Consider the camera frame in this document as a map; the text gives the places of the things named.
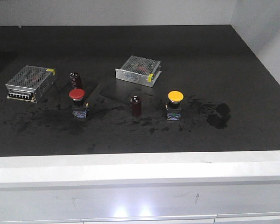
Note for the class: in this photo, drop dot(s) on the yellow mushroom push button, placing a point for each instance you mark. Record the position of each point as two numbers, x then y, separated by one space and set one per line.
173 106

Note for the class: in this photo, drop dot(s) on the red mushroom push button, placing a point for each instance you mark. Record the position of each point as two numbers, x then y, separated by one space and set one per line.
80 108

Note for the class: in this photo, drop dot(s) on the right dark red capacitor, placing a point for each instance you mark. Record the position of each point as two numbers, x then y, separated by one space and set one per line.
135 106

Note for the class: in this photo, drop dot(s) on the dark red capacitor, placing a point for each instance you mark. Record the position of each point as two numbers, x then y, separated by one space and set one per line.
135 106
75 80

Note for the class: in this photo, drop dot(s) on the right metal mesh power supply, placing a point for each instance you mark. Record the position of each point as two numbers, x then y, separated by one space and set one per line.
139 70

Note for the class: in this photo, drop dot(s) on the metal mesh power supply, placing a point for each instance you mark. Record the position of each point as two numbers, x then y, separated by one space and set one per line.
31 83
139 70

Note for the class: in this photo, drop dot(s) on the left dark red capacitor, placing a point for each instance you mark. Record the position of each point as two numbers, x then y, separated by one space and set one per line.
75 80

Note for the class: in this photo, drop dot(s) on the left metal mesh power supply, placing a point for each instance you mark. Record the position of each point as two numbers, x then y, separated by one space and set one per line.
31 83

